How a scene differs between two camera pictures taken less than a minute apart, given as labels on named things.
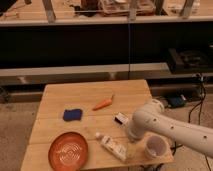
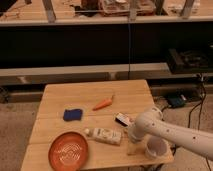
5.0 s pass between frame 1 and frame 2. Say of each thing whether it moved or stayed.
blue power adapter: stayed
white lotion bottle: moved
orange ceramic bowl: stayed
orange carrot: stayed
